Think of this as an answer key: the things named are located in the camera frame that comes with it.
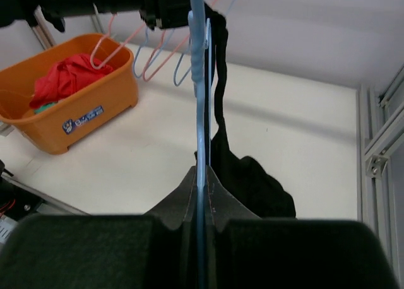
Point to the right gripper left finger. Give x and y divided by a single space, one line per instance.
153 250

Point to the pink hanger of green top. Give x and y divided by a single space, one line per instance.
160 55

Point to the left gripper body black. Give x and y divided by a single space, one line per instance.
165 14

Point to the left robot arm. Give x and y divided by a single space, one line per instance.
55 11

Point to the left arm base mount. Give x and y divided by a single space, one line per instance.
16 203

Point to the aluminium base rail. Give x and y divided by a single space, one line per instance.
48 199

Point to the orange plastic tub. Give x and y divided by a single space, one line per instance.
60 126

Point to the green tank top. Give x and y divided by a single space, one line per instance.
44 107

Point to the blue hanger of black top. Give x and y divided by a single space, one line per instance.
200 33

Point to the black tank top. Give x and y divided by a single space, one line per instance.
243 177

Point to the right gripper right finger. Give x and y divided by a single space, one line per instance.
245 251

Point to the red tank top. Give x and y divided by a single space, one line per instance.
65 78

